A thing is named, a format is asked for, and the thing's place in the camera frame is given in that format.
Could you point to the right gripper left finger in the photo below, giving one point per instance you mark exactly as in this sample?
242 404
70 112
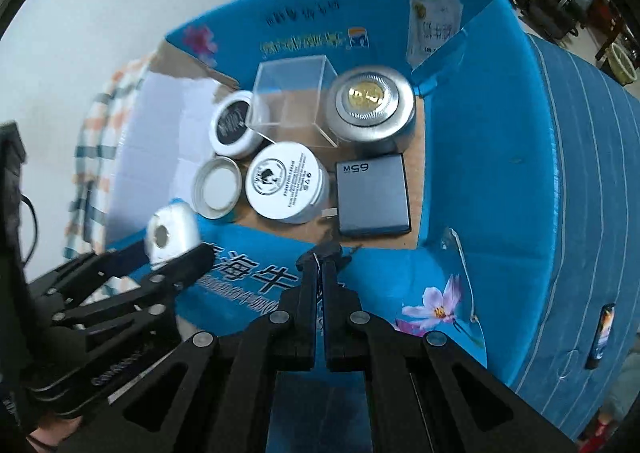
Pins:
212 394

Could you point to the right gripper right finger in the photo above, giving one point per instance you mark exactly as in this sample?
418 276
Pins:
424 394

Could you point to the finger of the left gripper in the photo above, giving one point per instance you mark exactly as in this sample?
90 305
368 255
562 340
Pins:
159 287
77 279

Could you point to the white round cream jar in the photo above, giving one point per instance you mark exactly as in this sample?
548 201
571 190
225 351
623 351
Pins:
286 183

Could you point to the round silver metal tin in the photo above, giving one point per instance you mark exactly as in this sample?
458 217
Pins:
372 108

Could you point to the person left hand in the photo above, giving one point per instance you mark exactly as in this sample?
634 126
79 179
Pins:
51 432

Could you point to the plaid orange blue cloth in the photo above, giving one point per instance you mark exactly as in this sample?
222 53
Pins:
95 158

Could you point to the white jar lid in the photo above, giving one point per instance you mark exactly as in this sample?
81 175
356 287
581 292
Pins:
216 188

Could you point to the white tin black lid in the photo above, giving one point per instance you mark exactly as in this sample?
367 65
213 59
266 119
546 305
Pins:
228 131

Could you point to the blue striped table cloth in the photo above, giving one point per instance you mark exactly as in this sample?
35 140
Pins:
540 324

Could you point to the clear plastic cube box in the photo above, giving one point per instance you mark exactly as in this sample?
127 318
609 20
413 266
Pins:
287 101

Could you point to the blue cardboard box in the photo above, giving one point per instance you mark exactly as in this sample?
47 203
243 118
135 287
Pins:
489 170

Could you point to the green waste bin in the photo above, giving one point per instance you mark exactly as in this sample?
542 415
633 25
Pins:
621 67

